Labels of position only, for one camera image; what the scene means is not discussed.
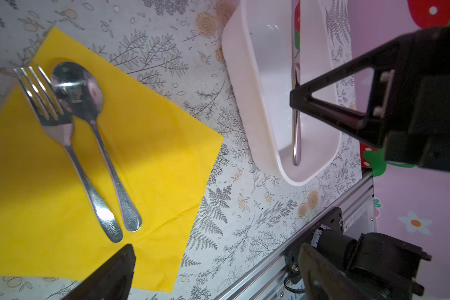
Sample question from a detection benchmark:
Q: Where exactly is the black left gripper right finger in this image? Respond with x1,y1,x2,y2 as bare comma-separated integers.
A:
299,244,371,300

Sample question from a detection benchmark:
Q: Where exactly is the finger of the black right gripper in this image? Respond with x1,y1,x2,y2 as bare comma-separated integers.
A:
290,38,401,148

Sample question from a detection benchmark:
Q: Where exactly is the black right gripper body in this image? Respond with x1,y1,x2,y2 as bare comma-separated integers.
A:
374,26,450,172

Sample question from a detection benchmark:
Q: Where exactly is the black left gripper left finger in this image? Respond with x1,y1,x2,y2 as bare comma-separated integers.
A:
63,244,136,300

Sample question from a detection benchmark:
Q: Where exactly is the yellow paper napkin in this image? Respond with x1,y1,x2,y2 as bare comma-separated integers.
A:
0,29,223,293

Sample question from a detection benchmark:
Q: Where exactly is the silver table knife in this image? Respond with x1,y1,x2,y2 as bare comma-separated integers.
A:
292,0,302,166

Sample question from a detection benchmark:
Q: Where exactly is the silver fork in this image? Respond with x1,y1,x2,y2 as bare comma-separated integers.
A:
14,66,124,243

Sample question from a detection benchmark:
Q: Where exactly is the silver spoon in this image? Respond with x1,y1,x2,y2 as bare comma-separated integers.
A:
51,61,142,233

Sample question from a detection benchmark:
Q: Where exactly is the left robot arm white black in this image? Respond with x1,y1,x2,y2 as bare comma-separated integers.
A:
219,207,431,300

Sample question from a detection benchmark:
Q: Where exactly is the white rectangular plastic tray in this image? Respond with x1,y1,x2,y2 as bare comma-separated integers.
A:
222,1,341,186

